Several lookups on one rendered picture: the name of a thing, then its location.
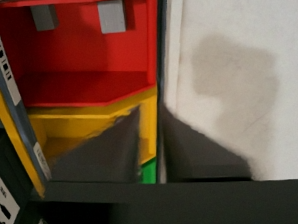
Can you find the yellow flat bar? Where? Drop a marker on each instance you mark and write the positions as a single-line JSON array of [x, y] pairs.
[[19, 145]]

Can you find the dark blue-grey shelf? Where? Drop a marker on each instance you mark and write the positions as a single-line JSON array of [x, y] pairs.
[[15, 104]]

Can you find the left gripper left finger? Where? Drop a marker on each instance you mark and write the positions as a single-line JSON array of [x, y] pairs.
[[113, 155]]

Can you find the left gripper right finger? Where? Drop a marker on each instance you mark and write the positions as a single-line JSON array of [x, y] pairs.
[[190, 157]]

